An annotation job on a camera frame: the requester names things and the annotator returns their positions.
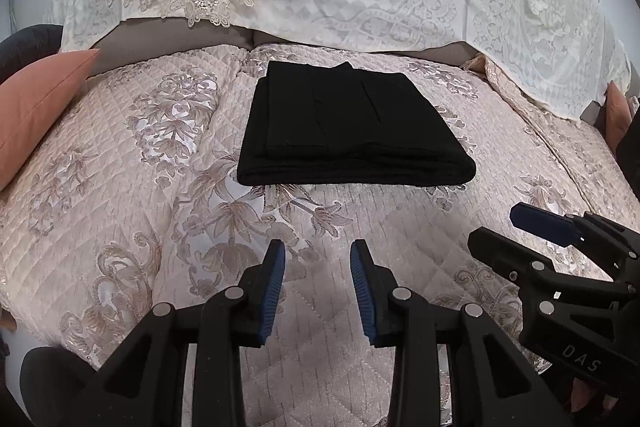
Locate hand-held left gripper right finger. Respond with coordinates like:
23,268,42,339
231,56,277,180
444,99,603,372
349,239,556,427

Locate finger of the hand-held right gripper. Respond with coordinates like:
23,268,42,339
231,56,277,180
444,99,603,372
511,202,640,281
467,227,640,316

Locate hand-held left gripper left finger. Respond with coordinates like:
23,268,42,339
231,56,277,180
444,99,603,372
92,238,287,427

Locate black pants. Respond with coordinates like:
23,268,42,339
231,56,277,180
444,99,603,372
236,61,476,187

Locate orange pillow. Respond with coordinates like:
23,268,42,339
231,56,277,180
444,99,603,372
0,48,102,193
604,80,634,153

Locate pink quilted floral bedspread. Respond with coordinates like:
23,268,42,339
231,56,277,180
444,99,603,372
0,44,640,427

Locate dark cloth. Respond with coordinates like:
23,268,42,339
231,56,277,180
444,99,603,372
19,346,103,427

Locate brown sofa backrest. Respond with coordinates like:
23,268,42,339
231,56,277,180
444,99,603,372
86,18,501,76

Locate dark cushion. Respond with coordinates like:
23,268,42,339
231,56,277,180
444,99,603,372
0,24,65,84

